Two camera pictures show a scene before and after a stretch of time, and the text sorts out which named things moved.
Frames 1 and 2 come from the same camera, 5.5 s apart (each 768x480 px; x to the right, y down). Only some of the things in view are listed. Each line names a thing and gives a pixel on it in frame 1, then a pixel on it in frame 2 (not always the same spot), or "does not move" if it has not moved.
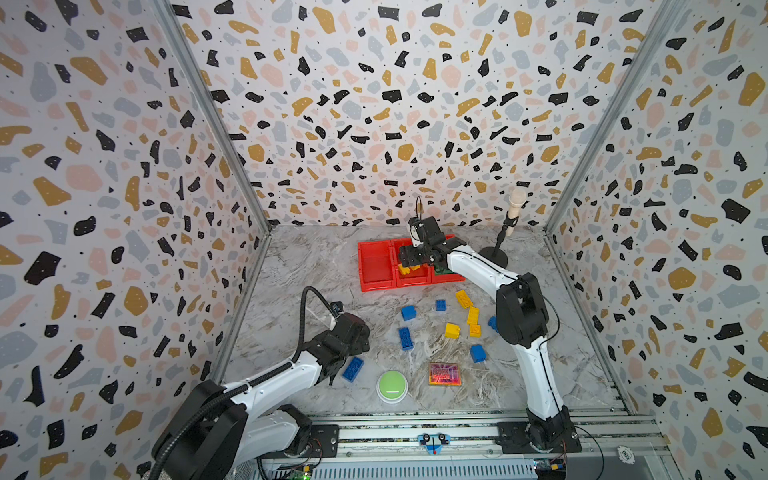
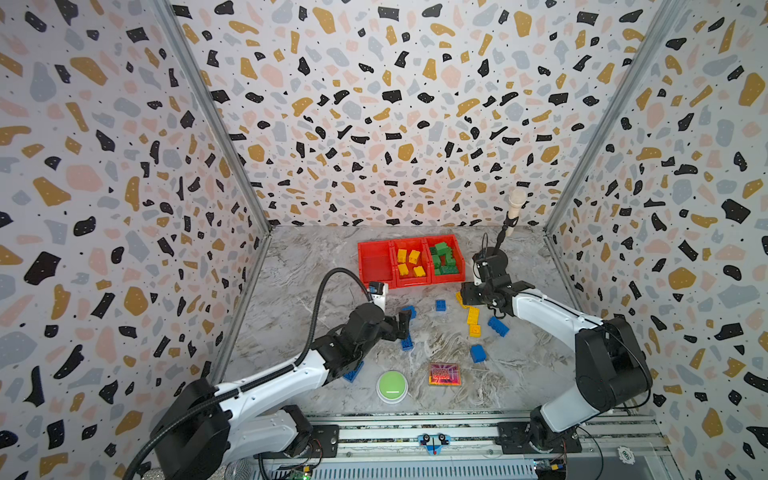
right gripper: [411, 257] to [480, 291]
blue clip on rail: [434, 443] does not move
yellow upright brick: [473, 317] does not move
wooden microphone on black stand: [497, 254] does not move
